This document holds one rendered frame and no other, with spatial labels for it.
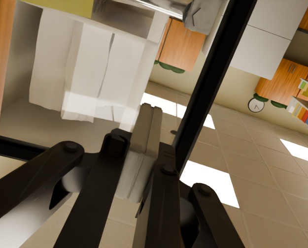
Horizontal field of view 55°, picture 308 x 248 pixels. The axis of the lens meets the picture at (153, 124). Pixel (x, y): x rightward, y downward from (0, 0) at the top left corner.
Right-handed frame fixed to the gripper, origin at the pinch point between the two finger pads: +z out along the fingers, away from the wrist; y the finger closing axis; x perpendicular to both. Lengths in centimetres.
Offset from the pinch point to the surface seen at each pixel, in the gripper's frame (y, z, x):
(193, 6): 0.8, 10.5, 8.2
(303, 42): 233, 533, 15
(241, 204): 118, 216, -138
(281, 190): 178, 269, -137
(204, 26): 2.1, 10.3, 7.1
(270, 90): 207, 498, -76
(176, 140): 4.0, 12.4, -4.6
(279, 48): 175, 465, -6
